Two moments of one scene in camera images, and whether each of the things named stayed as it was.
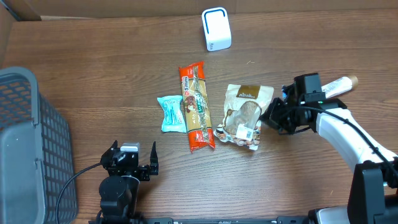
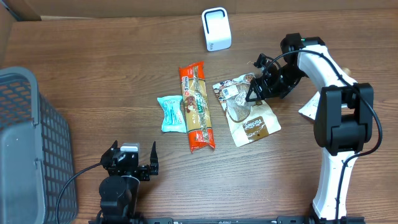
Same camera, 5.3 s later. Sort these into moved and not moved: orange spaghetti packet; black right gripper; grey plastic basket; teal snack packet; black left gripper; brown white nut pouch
Moved: brown white nut pouch; black right gripper
Not moved: grey plastic basket; orange spaghetti packet; teal snack packet; black left gripper
